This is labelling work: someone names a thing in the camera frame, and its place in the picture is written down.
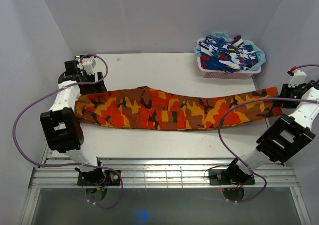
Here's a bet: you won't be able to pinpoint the aluminium frame rail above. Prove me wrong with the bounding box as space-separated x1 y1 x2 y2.
29 159 299 189

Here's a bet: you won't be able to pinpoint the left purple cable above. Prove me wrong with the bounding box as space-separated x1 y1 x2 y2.
12 54 124 209

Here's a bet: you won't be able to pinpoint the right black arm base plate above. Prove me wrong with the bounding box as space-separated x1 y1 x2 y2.
208 169 255 185

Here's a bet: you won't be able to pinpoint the pink plastic laundry basket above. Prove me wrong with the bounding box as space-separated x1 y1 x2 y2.
196 38 263 79

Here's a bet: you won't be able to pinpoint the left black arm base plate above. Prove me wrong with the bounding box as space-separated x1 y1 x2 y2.
77 169 120 186

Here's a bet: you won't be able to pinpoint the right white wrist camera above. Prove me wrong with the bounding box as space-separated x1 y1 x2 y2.
287 67 307 88

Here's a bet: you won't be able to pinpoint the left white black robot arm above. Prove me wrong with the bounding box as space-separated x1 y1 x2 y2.
40 58 107 185

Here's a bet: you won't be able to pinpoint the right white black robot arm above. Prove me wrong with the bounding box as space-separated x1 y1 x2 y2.
224 80 319 184

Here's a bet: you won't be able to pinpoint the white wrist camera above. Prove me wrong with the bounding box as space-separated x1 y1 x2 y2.
287 67 307 88
78 58 96 76

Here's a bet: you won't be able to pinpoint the blue label sticker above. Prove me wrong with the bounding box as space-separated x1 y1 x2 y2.
79 54 96 60

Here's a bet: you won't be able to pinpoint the light blue garment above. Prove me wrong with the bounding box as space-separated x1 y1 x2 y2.
194 31 267 71

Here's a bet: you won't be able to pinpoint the blue white red patterned garment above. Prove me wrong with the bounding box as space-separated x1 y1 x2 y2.
198 35 257 74

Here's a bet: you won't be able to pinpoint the orange camouflage trousers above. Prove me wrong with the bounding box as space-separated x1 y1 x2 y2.
74 86 283 131

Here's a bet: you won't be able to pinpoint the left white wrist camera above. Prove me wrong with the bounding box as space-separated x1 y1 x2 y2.
78 58 96 76

